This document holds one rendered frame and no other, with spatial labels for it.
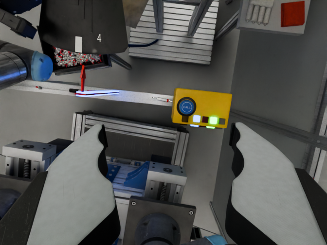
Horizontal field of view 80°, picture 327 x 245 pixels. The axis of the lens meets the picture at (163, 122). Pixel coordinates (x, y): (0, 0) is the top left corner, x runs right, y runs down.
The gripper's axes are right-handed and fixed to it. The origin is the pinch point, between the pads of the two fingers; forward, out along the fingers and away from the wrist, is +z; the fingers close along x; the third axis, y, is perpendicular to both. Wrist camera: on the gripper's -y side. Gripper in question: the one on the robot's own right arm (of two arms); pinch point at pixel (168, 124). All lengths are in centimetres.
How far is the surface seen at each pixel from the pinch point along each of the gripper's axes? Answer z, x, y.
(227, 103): 39.6, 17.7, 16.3
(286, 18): 67, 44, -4
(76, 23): 36.1, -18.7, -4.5
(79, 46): 35.0, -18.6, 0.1
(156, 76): 146, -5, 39
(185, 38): 147, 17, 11
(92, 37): 34.9, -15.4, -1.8
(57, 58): 67, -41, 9
